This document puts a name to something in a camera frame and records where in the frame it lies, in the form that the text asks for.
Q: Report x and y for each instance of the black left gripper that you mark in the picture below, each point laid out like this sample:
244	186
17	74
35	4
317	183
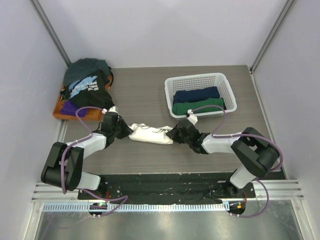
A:
127	131

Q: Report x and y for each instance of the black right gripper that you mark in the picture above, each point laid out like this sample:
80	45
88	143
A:
180	132

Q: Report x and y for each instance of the white t shirt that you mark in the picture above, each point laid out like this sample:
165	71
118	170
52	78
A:
148	134

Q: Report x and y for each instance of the white plastic basket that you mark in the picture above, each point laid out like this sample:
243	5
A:
196	82

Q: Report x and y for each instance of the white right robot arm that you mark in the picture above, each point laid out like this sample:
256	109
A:
257	154

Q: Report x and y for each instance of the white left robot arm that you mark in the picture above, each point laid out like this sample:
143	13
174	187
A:
64	165

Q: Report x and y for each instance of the rolled green t shirt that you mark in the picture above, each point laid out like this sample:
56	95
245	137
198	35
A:
180	109

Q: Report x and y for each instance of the orange wooden tray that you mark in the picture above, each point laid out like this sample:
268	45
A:
93	113

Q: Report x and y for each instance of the rolled navy t shirt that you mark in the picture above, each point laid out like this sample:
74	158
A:
197	95

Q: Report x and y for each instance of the black printed t shirt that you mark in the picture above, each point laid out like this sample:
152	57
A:
90	91

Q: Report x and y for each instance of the purple t shirt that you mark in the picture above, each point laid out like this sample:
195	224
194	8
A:
70	109

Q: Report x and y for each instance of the dark teal t shirt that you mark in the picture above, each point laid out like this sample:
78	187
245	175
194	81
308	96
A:
83	67

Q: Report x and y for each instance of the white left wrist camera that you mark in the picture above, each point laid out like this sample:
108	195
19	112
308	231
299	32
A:
113	109

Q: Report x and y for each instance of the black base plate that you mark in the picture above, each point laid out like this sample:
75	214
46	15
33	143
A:
172	188

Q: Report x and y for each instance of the white slotted cable duct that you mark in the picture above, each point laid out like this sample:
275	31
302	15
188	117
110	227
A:
102	207

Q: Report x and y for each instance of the left aluminium frame post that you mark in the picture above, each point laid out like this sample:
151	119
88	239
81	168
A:
50	30

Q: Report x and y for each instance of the aluminium frame post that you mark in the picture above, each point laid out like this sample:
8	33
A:
50	30
283	14

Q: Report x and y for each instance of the right aluminium frame post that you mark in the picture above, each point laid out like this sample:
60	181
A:
283	14

